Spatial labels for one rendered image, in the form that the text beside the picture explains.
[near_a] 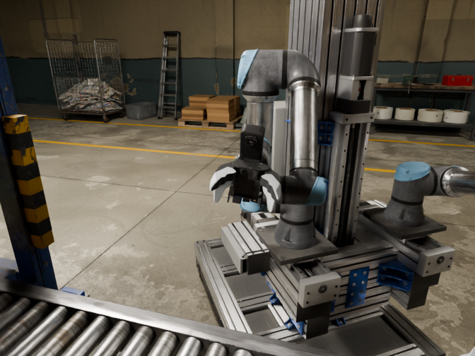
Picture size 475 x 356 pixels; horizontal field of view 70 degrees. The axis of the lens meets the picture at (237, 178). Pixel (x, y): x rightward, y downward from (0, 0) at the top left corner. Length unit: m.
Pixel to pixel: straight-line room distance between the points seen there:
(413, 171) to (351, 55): 0.49
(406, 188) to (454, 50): 6.36
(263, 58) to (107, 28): 8.20
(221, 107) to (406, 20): 3.76
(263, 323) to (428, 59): 6.42
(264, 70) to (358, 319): 1.31
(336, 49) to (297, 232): 0.65
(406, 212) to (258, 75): 0.80
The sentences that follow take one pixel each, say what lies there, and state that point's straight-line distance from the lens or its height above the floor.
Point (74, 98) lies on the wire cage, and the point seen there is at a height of 0.50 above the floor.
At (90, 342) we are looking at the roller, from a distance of 0.99.
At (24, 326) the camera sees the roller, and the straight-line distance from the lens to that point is 1.10.
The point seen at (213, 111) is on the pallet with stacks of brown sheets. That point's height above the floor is 0.33.
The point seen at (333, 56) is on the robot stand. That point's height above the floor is 1.44.
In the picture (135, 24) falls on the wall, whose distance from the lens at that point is 8.75.
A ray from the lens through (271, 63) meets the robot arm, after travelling 1.04.
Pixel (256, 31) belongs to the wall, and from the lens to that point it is 7.65.
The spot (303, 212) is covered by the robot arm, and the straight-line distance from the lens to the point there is 1.16.
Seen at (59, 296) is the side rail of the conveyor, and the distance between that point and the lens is 1.15.
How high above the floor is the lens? 1.46
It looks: 21 degrees down
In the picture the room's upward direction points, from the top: straight up
